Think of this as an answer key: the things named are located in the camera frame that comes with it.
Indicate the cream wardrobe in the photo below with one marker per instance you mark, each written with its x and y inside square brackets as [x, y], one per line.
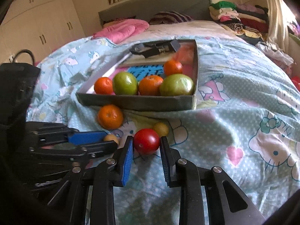
[46, 21]

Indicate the red tomato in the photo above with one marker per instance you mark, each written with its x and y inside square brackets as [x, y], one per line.
[146, 141]

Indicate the pile of folded clothes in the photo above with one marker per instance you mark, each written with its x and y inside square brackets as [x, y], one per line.
[241, 21]

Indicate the shallow grey cardboard box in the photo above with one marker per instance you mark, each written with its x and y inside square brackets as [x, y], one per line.
[140, 103]

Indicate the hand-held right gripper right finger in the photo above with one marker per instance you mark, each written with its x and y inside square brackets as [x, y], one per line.
[165, 165]

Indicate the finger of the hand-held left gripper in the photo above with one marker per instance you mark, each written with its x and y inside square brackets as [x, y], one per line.
[89, 137]
[100, 148]

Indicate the small brownish green fruit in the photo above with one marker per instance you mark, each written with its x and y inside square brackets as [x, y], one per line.
[111, 137]
[161, 129]

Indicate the cream curtain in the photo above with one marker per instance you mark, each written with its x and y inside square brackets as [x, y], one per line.
[276, 16]

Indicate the crumpled white cloth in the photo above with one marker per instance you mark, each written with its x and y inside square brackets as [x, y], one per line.
[274, 54]

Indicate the pink and blue book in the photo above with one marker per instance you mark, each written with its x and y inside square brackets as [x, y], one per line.
[145, 71]

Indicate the large green fruit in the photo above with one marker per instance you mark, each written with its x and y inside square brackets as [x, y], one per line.
[177, 85]

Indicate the black plastic tool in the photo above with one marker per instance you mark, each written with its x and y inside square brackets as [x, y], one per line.
[145, 50]

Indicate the grey-green bed headboard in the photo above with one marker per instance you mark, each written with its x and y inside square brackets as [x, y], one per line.
[152, 4]

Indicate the cartoon cat printed blanket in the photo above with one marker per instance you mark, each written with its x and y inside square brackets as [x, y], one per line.
[234, 121]

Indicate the striped pillow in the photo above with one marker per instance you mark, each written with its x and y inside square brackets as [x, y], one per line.
[171, 17]

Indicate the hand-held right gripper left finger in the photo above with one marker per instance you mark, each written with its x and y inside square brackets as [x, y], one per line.
[127, 163]

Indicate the orange tangerine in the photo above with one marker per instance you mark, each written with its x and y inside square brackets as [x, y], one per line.
[150, 85]
[173, 67]
[110, 116]
[103, 85]

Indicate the white bed sheet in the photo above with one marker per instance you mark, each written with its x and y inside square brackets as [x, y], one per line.
[187, 29]

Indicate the pink quilt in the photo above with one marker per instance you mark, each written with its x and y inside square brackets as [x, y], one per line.
[119, 30]

